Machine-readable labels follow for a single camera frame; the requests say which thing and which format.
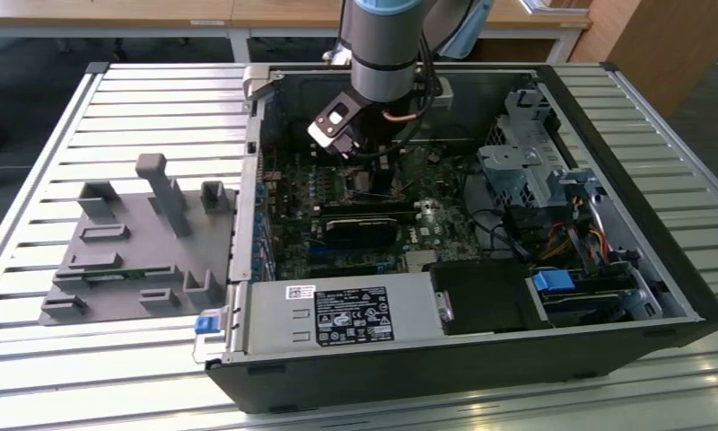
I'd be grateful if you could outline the green motherboard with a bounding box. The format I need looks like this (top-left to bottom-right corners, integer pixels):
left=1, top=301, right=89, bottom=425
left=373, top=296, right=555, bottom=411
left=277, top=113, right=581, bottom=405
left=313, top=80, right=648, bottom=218
left=260, top=147, right=487, bottom=279

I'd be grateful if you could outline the grey blue plastic bracket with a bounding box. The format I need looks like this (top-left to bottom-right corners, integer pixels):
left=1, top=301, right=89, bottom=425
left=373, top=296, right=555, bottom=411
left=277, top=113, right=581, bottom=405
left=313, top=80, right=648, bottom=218
left=548, top=168, right=607, bottom=198

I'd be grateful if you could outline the wooden cabinet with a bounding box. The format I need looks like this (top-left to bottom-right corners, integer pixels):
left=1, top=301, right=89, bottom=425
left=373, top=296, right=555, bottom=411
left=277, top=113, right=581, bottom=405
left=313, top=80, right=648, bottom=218
left=568, top=0, right=718, bottom=118

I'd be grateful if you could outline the black graphics card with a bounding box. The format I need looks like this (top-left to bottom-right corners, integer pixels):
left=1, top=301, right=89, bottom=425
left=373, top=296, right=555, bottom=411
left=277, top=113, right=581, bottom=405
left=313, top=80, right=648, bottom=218
left=324, top=216, right=404, bottom=249

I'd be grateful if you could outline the green RAM stick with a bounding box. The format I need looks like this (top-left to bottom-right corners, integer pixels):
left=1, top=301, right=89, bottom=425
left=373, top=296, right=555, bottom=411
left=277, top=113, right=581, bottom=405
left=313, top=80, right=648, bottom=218
left=81, top=267, right=179, bottom=285

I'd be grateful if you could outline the silver metal drive cage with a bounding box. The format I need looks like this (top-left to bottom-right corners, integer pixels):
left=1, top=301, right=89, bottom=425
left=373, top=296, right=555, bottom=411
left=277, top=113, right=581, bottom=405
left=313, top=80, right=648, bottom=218
left=476, top=87, right=576, bottom=207

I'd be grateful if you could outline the grey case handle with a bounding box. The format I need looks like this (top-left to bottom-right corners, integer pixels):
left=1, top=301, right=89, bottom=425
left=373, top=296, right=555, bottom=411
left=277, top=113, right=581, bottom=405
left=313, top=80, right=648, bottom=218
left=241, top=66, right=277, bottom=100

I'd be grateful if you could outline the black PC case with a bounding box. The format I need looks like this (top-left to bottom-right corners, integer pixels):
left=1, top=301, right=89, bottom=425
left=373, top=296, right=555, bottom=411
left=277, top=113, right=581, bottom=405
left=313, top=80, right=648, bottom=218
left=205, top=62, right=718, bottom=415

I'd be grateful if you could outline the black plastic shroud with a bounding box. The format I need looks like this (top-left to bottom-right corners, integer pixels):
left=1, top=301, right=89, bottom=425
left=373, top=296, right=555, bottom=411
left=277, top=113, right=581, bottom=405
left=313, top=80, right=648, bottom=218
left=428, top=259, right=552, bottom=336

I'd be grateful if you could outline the grey parts rack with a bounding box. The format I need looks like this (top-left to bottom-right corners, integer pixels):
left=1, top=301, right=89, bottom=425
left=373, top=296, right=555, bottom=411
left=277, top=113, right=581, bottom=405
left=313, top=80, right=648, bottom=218
left=37, top=153, right=241, bottom=328

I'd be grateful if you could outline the blue disk carrier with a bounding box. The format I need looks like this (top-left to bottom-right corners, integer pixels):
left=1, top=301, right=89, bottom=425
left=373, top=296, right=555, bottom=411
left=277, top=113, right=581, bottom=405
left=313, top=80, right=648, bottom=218
left=531, top=268, right=576, bottom=295

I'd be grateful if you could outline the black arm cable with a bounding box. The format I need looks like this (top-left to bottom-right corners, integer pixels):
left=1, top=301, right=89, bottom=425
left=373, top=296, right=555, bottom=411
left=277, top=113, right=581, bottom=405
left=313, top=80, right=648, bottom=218
left=352, top=35, right=441, bottom=158

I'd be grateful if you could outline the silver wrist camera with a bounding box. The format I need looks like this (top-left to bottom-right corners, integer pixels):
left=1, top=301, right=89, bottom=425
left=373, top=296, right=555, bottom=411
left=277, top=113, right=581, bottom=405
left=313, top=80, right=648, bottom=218
left=308, top=89, right=367, bottom=159

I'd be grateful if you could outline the yellow red wire bundle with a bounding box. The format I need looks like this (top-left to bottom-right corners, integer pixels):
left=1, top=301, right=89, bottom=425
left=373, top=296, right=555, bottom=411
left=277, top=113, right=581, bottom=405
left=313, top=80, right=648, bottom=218
left=537, top=224, right=612, bottom=261

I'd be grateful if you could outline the CPU socket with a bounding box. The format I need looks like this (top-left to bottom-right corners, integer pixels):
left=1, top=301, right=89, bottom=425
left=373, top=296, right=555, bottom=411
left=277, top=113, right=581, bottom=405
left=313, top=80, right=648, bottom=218
left=341, top=168, right=409, bottom=202

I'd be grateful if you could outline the metal disk bay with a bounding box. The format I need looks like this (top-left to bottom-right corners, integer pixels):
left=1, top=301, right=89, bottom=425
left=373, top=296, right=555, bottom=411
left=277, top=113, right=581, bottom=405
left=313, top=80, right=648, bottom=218
left=537, top=286, right=664, bottom=327

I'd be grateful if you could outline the silver power supply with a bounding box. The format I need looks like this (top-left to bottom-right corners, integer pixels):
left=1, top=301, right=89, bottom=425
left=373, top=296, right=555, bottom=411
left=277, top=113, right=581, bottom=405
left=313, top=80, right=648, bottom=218
left=245, top=274, right=444, bottom=354

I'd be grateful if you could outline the thick black cable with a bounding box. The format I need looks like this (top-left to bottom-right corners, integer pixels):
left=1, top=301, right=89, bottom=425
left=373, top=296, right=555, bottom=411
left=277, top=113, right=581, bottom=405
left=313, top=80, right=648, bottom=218
left=469, top=208, right=520, bottom=261

